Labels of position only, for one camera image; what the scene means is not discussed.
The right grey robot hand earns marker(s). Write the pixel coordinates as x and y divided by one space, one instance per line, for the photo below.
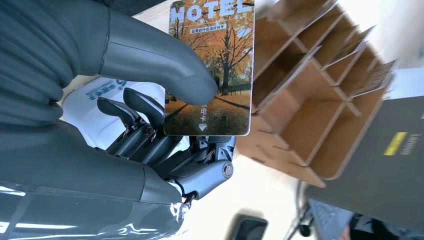
82 172

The white grey card reader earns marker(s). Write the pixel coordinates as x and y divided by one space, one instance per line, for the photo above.
82 109

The wooden card organizer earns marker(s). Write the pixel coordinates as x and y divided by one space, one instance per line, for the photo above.
308 126

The black smartphone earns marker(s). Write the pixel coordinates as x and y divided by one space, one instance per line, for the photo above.
248 230

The grey laptop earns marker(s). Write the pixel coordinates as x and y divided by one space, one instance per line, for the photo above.
381 172

